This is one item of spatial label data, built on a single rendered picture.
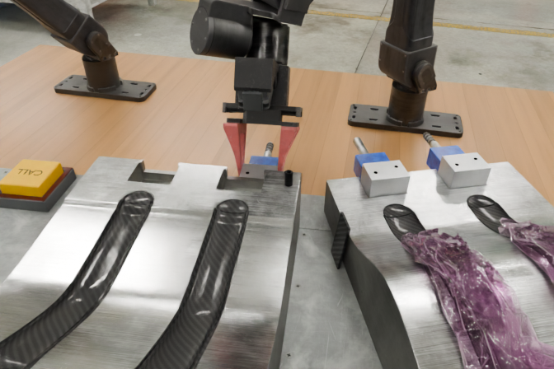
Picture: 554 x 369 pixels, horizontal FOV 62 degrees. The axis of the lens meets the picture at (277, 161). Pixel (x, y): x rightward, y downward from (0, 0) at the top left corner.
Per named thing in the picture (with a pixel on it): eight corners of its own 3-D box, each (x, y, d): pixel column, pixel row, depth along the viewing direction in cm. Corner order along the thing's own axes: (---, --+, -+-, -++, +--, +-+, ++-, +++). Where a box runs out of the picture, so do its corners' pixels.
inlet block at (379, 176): (339, 156, 69) (341, 125, 66) (370, 153, 70) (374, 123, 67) (366, 213, 59) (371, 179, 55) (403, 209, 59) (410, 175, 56)
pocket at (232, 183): (226, 189, 59) (224, 165, 57) (267, 193, 58) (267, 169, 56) (218, 212, 55) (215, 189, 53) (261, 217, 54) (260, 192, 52)
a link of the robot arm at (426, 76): (419, 65, 71) (446, 58, 73) (382, 47, 77) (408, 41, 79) (412, 101, 75) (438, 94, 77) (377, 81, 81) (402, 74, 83)
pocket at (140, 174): (146, 182, 60) (141, 159, 58) (185, 185, 59) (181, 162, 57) (132, 204, 56) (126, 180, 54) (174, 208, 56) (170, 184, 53)
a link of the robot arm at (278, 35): (250, 67, 57) (253, 10, 56) (229, 69, 61) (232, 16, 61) (295, 72, 60) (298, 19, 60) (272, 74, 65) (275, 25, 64)
